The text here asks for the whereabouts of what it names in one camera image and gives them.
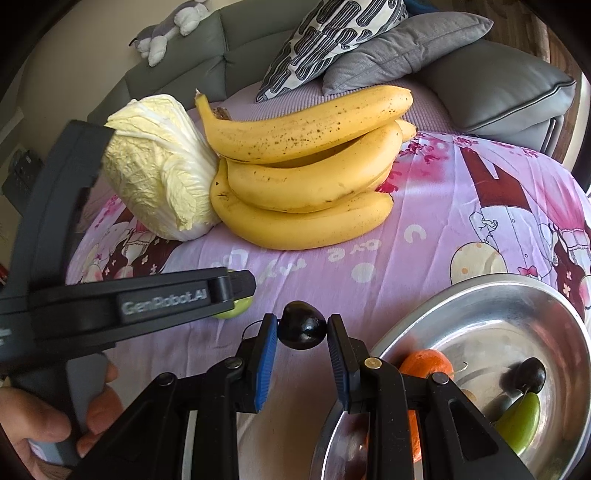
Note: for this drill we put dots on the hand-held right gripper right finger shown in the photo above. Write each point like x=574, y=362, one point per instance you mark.
x=338, y=364

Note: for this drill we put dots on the dark red cherry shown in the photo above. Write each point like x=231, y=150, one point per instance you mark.
x=526, y=374
x=302, y=330

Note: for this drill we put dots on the napa cabbage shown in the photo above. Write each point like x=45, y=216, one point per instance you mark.
x=157, y=170

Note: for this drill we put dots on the grey leather sofa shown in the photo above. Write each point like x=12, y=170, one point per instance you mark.
x=194, y=69

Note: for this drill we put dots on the grey fabric pillow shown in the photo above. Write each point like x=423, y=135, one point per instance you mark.
x=406, y=50

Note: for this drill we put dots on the black white patterned pillow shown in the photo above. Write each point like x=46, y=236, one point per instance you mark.
x=318, y=41

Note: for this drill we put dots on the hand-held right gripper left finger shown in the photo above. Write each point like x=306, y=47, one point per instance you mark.
x=267, y=355

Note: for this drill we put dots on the grey white plush toy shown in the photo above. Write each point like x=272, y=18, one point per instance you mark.
x=157, y=41

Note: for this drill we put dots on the green jujube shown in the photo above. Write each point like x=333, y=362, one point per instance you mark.
x=238, y=308
x=519, y=424

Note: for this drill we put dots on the yellow banana bunch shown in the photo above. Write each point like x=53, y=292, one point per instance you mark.
x=304, y=184

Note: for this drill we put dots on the large steel bowl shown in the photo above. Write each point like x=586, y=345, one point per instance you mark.
x=485, y=332

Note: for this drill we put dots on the grey leather armrest cushion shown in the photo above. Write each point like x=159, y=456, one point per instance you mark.
x=498, y=87

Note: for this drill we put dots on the person's left hand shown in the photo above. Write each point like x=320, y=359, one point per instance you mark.
x=32, y=415

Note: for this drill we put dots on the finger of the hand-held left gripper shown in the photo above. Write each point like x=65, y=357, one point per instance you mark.
x=244, y=287

